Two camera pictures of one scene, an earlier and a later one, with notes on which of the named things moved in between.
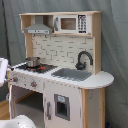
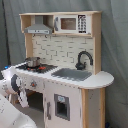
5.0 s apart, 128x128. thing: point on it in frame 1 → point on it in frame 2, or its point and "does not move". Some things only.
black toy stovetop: [38, 69] does not move
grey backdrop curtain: [114, 44] does not move
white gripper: [4, 63] → [11, 82]
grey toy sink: [71, 73] does not move
